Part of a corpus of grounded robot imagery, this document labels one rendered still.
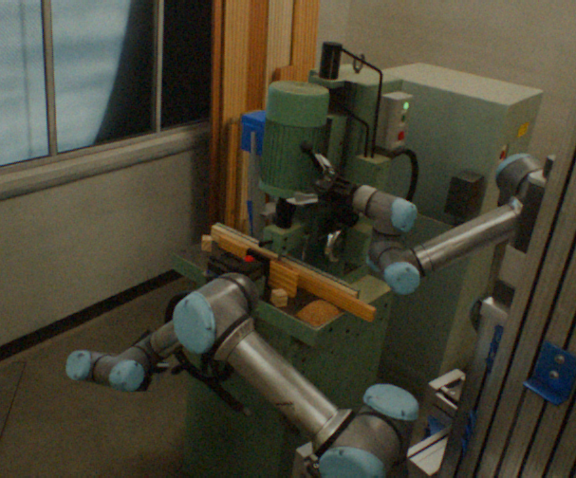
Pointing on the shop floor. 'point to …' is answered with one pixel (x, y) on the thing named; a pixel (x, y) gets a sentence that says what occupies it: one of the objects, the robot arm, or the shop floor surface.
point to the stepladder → (254, 122)
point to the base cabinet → (209, 441)
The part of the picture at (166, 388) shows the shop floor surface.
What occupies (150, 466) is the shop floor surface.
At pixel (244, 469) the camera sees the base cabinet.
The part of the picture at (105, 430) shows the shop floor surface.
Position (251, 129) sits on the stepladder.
